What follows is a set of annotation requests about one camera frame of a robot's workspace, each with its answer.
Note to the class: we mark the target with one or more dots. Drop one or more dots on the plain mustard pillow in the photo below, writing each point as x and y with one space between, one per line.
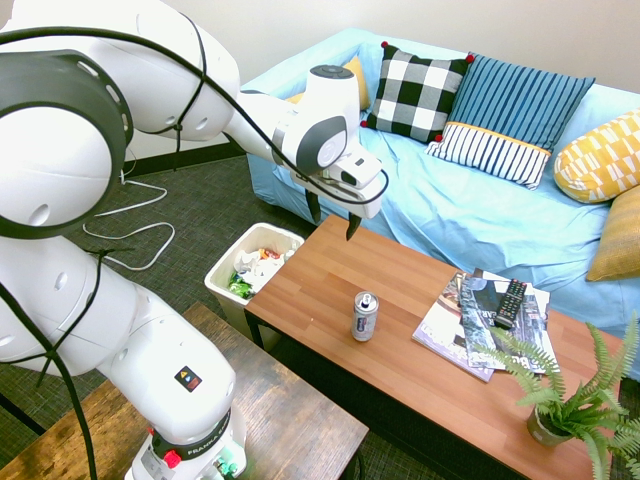
361 82

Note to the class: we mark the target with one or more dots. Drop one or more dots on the mustard striped pillow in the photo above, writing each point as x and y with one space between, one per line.
620 235

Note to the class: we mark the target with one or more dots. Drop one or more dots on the light blue sofa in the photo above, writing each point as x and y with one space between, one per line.
450 210

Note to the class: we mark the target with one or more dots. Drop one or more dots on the blue striped pillow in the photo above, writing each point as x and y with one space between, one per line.
515 100

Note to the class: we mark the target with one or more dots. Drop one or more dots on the white plastic trash bin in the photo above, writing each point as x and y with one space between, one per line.
225 295

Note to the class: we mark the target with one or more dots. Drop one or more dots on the green snack wrapper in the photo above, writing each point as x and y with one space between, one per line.
240 287

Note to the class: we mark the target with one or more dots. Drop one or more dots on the reddish wood coffee table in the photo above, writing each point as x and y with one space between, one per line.
400 300

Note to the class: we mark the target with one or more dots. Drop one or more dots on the yellow white patterned bolster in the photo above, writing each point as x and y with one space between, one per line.
600 155

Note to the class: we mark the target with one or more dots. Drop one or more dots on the rustic dark wood table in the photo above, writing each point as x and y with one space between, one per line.
300 425

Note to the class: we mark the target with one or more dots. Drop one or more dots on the light cover magazine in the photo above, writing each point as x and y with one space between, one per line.
440 325

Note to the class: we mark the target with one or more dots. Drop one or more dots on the potted green fern plant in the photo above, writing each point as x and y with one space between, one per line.
545 430

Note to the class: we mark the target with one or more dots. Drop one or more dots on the crumpled white paper trash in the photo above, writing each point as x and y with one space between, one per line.
252 265

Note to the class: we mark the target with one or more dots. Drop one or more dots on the magazines on table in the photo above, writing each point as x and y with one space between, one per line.
482 325

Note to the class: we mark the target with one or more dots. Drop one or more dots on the white cover magazine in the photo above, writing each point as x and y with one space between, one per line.
539 299

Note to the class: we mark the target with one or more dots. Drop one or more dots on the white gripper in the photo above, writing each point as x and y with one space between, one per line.
357 192

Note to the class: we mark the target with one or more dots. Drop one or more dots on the black tripod stand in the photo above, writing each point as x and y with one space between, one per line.
22 416

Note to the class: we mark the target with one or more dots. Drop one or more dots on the red orange wrapper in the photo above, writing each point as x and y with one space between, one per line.
274 255

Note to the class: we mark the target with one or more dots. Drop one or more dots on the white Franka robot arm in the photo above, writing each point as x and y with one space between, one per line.
150 325

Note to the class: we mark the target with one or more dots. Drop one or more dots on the silver blue drink can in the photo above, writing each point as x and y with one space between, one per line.
365 317

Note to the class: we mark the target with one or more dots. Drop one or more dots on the black remote control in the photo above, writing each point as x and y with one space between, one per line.
511 302

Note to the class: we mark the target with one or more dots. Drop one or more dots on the black white checkered pillow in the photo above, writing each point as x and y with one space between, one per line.
415 95

